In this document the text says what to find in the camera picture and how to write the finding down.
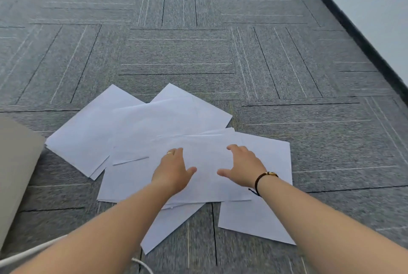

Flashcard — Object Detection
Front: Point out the pile of white papers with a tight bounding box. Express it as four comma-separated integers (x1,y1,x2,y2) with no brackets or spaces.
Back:
45,82,296,255

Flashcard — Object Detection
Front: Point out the thin white cable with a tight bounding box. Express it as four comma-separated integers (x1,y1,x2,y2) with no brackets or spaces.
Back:
131,257,149,274

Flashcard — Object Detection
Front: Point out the person's right hand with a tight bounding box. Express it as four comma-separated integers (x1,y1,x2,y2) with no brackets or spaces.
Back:
217,144,268,189

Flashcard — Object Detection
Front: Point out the person's left forearm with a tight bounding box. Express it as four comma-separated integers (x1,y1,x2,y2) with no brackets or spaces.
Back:
9,181,176,274

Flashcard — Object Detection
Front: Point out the beige wooden desk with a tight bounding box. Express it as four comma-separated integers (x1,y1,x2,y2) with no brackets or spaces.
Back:
0,114,46,247

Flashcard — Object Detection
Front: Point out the thick white cable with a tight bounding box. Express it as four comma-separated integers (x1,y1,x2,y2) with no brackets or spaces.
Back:
0,234,69,266

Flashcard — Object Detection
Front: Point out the person's left hand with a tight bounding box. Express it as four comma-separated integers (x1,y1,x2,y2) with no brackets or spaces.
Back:
151,147,198,196

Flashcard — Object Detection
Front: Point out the black baseboard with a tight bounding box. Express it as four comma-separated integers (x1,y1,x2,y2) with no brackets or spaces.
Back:
293,0,408,105

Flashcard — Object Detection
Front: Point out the black cord bracelet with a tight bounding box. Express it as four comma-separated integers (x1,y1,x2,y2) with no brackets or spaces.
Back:
248,171,279,197

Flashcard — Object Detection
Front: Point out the person's right forearm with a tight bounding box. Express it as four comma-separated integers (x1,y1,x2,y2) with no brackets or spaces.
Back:
256,176,408,274

